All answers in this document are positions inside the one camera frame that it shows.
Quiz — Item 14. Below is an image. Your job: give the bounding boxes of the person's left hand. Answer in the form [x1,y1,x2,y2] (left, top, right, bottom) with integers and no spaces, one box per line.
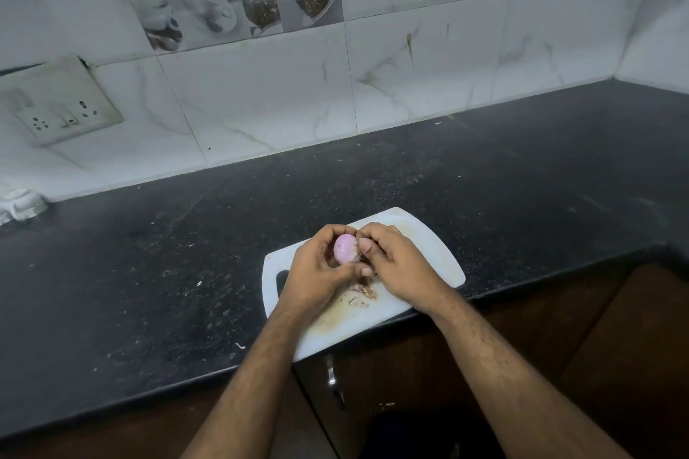
[276,224,375,318]

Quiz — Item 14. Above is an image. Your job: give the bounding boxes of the person's right hand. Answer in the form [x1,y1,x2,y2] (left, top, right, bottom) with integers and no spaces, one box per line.
[356,222,459,318]

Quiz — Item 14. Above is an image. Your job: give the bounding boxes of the small pink onion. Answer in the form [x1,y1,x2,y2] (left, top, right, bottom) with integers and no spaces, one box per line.
[333,233,362,267]

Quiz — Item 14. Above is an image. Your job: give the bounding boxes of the onion peel scraps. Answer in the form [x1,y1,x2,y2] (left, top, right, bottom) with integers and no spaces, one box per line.
[347,282,380,310]

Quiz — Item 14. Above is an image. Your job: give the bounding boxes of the white plastic cutting board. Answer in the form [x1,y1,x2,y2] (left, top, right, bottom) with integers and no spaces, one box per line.
[261,207,467,364]

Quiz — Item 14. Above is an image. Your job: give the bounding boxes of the person's dark trousers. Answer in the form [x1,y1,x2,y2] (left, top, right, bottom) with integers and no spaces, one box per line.
[371,409,508,459]

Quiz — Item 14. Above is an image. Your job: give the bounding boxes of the metal cabinet door handle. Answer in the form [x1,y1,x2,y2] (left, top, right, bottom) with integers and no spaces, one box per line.
[324,354,347,412]

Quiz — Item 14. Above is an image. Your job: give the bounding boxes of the white wall socket plate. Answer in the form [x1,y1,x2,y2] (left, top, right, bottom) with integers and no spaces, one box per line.
[0,55,125,148]

